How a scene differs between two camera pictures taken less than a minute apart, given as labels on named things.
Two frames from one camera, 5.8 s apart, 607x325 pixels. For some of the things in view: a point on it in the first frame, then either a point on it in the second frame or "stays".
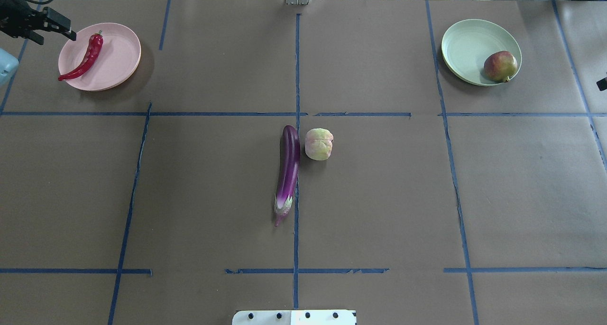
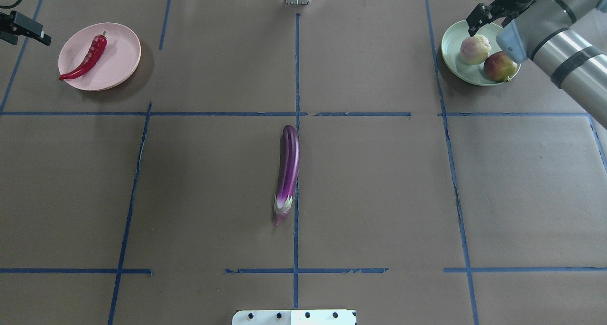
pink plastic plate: (115, 63) stays
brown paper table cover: (424, 162) stays
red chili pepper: (95, 46) stays
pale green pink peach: (318, 143) to (474, 50)
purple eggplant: (289, 158) stays
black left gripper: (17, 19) to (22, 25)
